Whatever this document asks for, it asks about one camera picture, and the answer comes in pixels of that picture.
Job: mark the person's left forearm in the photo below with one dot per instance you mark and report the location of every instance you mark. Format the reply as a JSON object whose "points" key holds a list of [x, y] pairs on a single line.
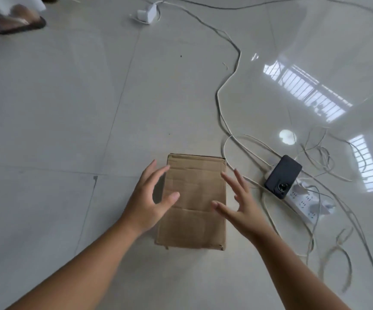
{"points": [[86, 264]]}

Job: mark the person's right hand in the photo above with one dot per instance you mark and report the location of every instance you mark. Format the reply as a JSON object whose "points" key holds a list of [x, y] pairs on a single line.
{"points": [[249, 216]]}

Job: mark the white plug adapter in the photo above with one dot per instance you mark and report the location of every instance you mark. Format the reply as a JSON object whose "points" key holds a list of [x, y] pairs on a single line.
{"points": [[327, 209]]}

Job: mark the white charger adapter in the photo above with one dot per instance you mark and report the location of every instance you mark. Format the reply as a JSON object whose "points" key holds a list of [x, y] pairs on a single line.
{"points": [[149, 12]]}

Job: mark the person's right middle finger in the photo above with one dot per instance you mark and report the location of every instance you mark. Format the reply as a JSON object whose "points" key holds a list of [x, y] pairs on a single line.
{"points": [[241, 182]]}

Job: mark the person's left middle finger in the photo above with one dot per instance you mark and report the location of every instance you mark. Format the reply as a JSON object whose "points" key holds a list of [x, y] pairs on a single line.
{"points": [[149, 172]]}

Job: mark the person's right thumb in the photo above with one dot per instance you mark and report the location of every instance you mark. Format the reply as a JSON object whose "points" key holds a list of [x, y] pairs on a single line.
{"points": [[223, 208]]}

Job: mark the white power strip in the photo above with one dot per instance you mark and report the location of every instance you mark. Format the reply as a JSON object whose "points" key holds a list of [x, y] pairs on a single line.
{"points": [[304, 205]]}

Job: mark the person's left hand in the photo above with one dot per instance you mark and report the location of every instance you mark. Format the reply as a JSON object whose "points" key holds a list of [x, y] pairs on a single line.
{"points": [[141, 205]]}

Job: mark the brown cardboard box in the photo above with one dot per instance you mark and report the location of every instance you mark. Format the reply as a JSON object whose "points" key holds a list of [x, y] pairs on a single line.
{"points": [[193, 190]]}

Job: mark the person's right forearm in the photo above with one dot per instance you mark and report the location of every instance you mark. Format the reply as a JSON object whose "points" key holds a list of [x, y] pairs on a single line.
{"points": [[299, 280]]}

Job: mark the black smartphone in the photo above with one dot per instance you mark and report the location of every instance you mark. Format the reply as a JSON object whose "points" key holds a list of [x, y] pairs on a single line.
{"points": [[283, 177]]}

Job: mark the person's left thumb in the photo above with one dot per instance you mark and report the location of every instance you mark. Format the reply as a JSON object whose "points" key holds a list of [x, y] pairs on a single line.
{"points": [[168, 205]]}

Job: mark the brown sandal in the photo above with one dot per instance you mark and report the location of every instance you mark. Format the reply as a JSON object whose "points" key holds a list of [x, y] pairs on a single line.
{"points": [[18, 27]]}

